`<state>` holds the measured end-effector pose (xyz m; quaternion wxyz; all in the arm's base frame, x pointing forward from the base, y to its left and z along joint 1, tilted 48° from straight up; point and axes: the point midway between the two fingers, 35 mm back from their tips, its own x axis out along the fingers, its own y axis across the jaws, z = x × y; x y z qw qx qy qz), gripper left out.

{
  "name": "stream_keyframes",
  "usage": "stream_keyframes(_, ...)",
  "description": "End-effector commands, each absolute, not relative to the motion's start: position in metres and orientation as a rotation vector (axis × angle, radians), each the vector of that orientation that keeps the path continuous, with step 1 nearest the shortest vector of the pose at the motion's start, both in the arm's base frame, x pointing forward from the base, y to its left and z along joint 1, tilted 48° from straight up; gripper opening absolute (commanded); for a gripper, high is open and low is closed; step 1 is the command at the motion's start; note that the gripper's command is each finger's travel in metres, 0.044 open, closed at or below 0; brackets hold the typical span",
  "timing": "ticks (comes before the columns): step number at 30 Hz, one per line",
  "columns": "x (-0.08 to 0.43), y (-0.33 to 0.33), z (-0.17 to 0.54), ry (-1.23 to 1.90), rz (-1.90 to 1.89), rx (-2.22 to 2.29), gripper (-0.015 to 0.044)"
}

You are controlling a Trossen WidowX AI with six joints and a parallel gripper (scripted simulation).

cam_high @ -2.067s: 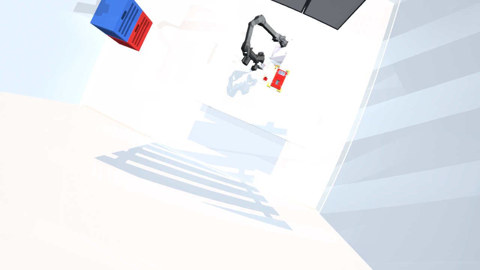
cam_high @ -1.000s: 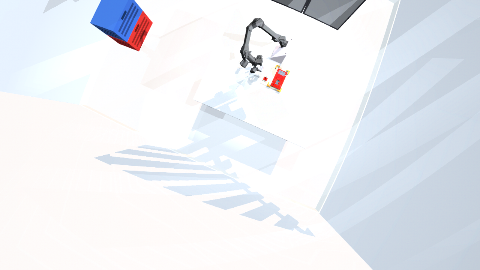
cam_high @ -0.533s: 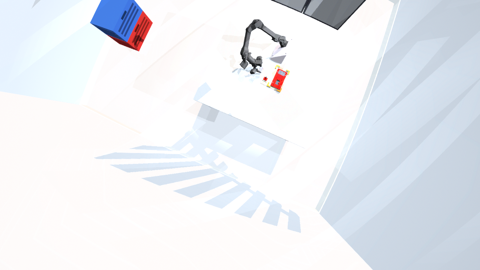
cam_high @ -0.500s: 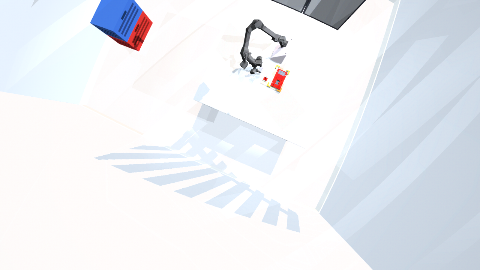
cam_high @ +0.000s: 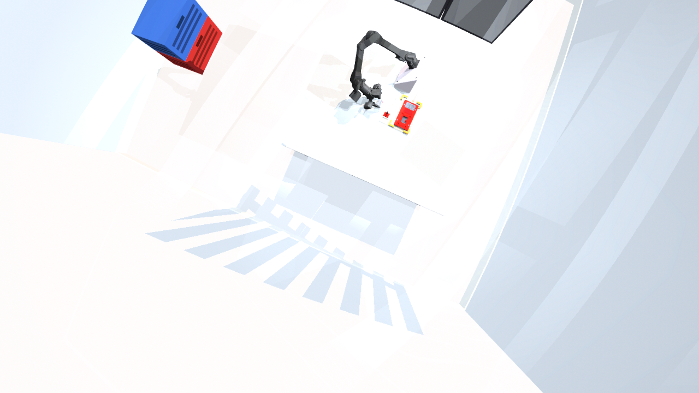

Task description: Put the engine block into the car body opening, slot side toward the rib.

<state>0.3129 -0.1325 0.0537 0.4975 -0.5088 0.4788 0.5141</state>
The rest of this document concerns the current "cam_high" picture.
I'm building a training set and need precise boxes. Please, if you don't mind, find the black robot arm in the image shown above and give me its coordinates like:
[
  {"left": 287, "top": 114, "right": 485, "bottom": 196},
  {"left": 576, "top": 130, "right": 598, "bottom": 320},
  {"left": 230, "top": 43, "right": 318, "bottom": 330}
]
[{"left": 349, "top": 31, "right": 420, "bottom": 102}]

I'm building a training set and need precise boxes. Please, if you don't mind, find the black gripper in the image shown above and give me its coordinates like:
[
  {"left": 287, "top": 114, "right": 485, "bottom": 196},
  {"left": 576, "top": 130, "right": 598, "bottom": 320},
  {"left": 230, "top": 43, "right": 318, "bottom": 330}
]
[{"left": 363, "top": 84, "right": 381, "bottom": 110}]

